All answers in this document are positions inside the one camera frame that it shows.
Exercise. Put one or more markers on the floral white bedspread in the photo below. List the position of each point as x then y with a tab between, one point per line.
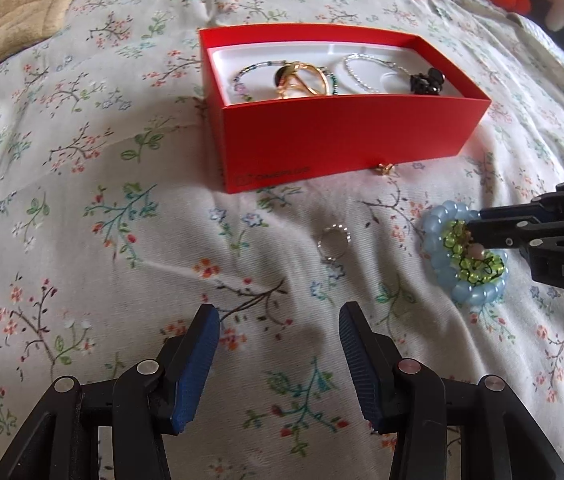
114	228

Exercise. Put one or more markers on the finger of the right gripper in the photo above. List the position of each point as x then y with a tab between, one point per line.
540	244
547	207

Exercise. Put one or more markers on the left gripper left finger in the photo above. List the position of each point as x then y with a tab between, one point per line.
153	399

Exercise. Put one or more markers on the small gold earring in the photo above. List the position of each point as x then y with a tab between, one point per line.
384	169

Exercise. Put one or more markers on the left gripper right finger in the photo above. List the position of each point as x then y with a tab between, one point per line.
499	439

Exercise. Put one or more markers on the red open cardboard box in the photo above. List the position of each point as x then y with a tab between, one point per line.
263	140

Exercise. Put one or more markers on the black bead cluster ornament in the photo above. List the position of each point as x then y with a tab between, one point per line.
429	84

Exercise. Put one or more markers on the gold bangle with charm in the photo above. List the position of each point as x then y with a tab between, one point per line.
302	79

